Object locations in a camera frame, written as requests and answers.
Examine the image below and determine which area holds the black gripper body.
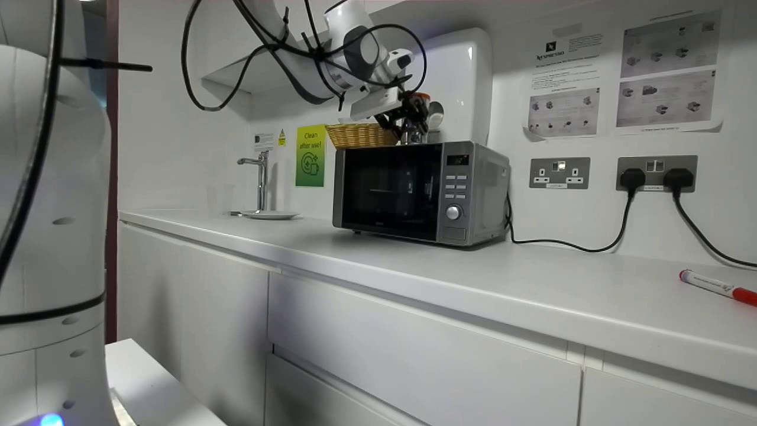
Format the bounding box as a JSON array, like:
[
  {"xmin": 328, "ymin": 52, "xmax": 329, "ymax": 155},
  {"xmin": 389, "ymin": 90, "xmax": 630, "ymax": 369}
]
[{"xmin": 376, "ymin": 92, "xmax": 446, "ymax": 135}]

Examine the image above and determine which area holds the woven wicker basket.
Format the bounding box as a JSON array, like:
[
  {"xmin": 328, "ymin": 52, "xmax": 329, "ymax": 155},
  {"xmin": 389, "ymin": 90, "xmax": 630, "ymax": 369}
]
[{"xmin": 328, "ymin": 124, "xmax": 397, "ymax": 150}]

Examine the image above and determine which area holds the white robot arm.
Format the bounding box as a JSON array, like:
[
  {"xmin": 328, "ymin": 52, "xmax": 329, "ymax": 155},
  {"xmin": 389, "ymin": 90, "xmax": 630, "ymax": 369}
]
[{"xmin": 193, "ymin": 0, "xmax": 429, "ymax": 135}]

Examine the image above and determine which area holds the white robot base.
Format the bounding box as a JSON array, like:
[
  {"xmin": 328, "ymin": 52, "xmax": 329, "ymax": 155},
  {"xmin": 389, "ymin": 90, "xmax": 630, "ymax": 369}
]
[{"xmin": 0, "ymin": 0, "xmax": 227, "ymax": 426}]

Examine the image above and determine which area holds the silver microwave oven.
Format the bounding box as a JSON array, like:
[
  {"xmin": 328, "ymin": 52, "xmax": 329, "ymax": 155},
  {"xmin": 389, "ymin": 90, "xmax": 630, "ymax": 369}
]
[{"xmin": 332, "ymin": 142, "xmax": 512, "ymax": 248}]

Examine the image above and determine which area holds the left instruction poster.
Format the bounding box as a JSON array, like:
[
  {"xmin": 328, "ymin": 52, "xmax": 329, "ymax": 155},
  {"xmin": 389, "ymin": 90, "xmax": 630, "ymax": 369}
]
[{"xmin": 525, "ymin": 33, "xmax": 603, "ymax": 142}]

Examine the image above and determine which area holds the instruction poster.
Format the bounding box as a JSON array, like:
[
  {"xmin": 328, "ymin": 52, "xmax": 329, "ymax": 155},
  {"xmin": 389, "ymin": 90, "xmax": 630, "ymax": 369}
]
[
  {"xmin": 525, "ymin": 33, "xmax": 603, "ymax": 142},
  {"xmin": 615, "ymin": 13, "xmax": 721, "ymax": 129}
]

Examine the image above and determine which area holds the chrome sink tap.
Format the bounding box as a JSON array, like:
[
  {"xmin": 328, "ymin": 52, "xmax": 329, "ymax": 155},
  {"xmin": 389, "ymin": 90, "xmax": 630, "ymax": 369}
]
[{"xmin": 236, "ymin": 150, "xmax": 296, "ymax": 221}]

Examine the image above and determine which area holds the right instruction poster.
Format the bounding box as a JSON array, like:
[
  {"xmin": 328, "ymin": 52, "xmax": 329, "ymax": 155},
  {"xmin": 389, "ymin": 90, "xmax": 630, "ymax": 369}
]
[{"xmin": 615, "ymin": 13, "xmax": 721, "ymax": 129}]

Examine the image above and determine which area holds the white cabinet front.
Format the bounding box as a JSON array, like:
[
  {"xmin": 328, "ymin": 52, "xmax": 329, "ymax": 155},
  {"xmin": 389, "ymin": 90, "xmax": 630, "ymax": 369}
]
[{"xmin": 118, "ymin": 219, "xmax": 757, "ymax": 426}]

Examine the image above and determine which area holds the red white marker pen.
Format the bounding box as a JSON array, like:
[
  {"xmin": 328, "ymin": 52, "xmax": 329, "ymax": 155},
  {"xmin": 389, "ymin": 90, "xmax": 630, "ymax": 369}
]
[{"xmin": 680, "ymin": 269, "xmax": 757, "ymax": 307}]

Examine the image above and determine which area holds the white wall dispenser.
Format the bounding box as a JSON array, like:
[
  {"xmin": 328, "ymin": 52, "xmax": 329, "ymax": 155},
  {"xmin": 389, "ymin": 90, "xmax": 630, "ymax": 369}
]
[{"xmin": 403, "ymin": 28, "xmax": 492, "ymax": 145}]

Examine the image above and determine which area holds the green wall sign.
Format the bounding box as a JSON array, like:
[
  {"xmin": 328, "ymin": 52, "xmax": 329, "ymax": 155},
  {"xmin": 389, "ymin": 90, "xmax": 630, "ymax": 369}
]
[{"xmin": 296, "ymin": 126, "xmax": 328, "ymax": 188}]

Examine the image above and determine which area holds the left wall socket plate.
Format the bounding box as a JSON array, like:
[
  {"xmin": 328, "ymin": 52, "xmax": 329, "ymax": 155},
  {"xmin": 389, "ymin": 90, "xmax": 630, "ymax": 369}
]
[{"xmin": 530, "ymin": 157, "xmax": 592, "ymax": 189}]

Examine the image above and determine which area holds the wall socket plate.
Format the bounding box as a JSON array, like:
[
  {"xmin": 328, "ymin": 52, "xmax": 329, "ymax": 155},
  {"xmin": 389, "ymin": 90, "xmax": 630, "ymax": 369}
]
[
  {"xmin": 618, "ymin": 155, "xmax": 699, "ymax": 193},
  {"xmin": 530, "ymin": 157, "xmax": 592, "ymax": 189}
]

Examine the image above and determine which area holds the black left power cable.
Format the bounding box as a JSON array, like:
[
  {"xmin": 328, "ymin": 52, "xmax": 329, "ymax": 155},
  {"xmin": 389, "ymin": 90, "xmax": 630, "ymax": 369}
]
[{"xmin": 505, "ymin": 166, "xmax": 649, "ymax": 255}]

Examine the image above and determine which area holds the black power cable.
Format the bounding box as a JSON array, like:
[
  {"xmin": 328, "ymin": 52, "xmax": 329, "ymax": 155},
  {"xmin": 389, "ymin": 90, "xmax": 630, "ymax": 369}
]
[
  {"xmin": 662, "ymin": 166, "xmax": 757, "ymax": 273},
  {"xmin": 505, "ymin": 166, "xmax": 649, "ymax": 255}
]

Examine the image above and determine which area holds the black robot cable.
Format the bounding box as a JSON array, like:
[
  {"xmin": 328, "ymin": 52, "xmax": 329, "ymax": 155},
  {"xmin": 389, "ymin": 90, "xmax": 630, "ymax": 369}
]
[{"xmin": 181, "ymin": 0, "xmax": 432, "ymax": 114}]

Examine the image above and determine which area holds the right wall socket plate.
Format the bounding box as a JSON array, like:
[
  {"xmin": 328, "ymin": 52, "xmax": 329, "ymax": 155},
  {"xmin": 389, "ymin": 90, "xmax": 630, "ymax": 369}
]
[{"xmin": 618, "ymin": 155, "xmax": 699, "ymax": 193}]

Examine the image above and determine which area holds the black right power cable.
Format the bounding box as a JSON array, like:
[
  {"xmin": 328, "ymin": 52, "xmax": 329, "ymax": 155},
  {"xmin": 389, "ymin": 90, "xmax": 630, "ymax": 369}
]
[{"xmin": 662, "ymin": 166, "xmax": 757, "ymax": 273}]

